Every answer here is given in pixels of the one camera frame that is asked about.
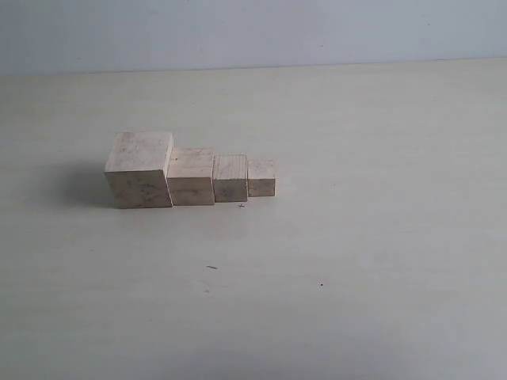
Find smallest wooden cube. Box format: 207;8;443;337
247;160;276;197

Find third largest wooden cube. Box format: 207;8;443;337
212;154;248;203

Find second largest wooden cube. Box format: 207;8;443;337
167;147;215;206

